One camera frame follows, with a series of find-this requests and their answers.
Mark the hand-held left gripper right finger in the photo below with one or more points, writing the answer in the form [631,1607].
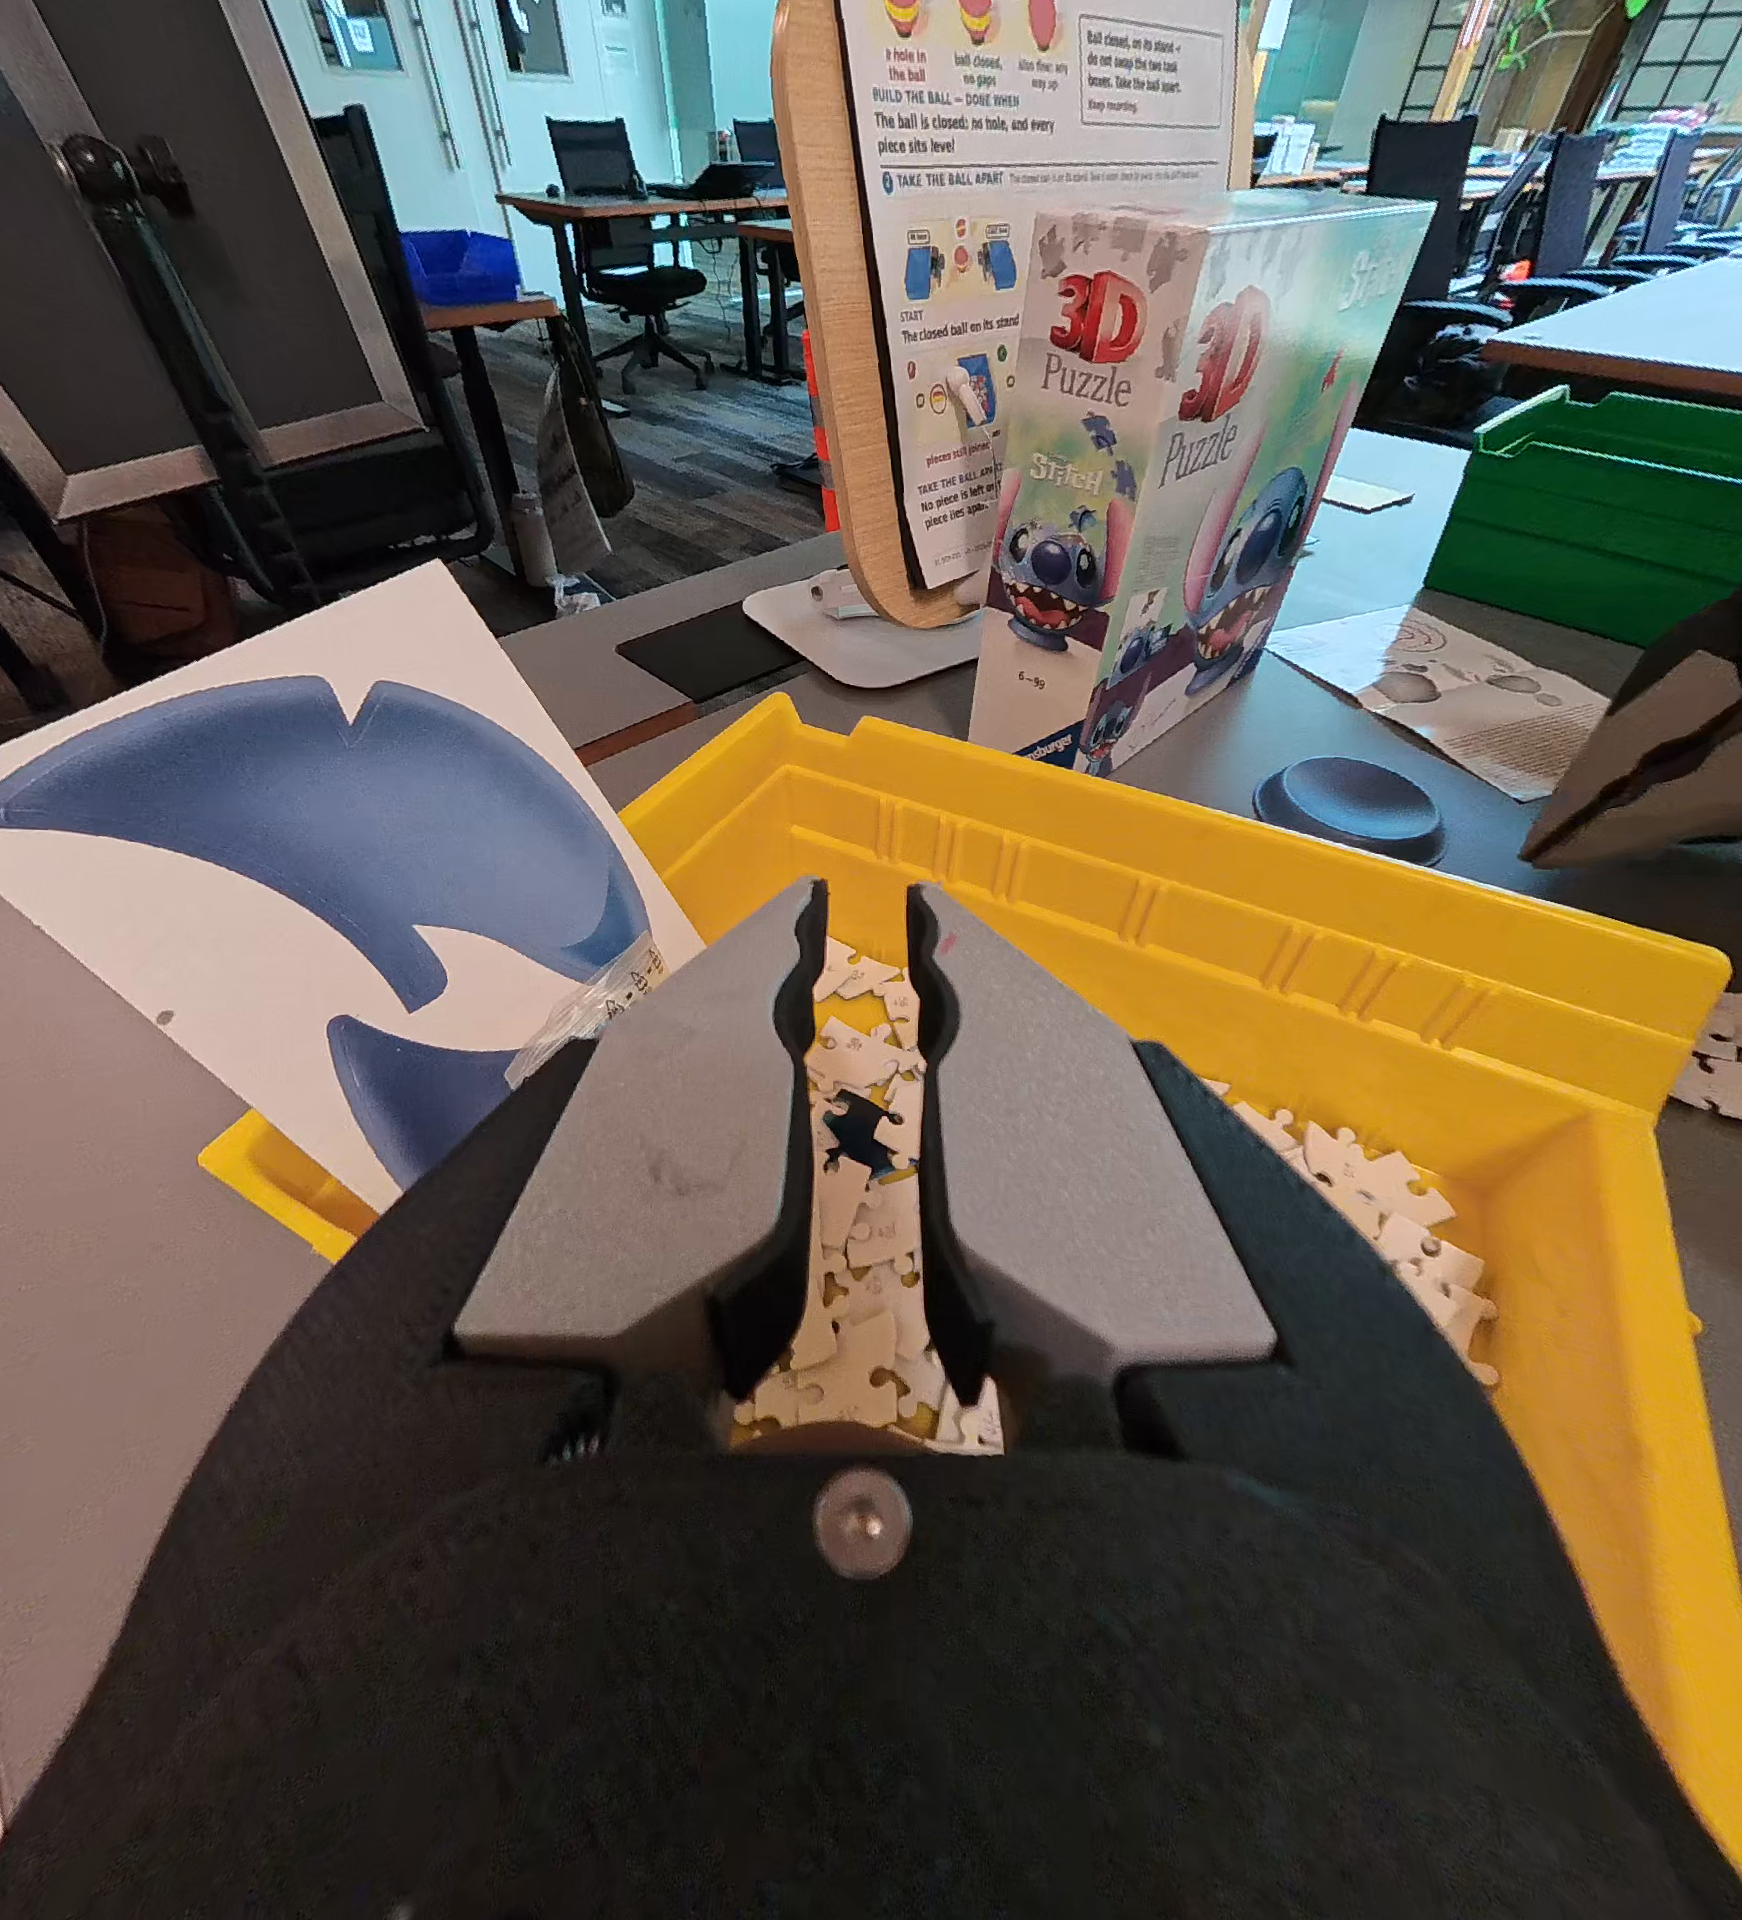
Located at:
[1080,1184]

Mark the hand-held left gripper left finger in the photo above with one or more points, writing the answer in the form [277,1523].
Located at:
[617,1200]

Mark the pile of white puzzle pieces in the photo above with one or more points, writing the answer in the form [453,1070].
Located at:
[1390,1200]

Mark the yellow plastic bin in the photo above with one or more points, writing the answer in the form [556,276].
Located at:
[1262,929]

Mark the black jointed mount arm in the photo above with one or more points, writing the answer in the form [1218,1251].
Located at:
[181,330]

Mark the blue round puzzle stand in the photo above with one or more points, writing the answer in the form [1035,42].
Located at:
[1351,802]

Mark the puzzle bag with blue picture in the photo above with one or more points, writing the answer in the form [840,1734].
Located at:
[181,916]

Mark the cartoon printed puzzle box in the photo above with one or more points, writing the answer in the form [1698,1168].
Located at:
[1200,449]

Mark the green plastic bin stack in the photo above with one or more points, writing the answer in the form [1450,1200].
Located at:
[1637,510]

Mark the printed paper leaflet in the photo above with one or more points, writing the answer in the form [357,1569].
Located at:
[1455,699]

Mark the grey top desk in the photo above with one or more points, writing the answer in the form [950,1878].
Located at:
[1680,324]

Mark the small cardboard piece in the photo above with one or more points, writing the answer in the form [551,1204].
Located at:
[1365,492]

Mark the black office chair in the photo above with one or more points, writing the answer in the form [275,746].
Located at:
[1420,211]
[617,270]

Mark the black flat mat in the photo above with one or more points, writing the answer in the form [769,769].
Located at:
[707,652]

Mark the white bottle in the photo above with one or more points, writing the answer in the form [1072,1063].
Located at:
[535,540]

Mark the hanging clear plastic bag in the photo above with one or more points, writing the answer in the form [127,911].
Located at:
[570,465]

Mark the wooden board with instruction sheet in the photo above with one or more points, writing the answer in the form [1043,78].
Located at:
[963,226]

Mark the wooden top side desk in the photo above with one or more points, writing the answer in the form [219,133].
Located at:
[488,312]

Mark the blue plastic bin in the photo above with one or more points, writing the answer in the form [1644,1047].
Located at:
[458,270]

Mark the wooden edged office desk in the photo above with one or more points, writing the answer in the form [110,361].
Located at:
[570,204]

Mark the grey framed panel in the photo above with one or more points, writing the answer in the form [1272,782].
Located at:
[0,181]

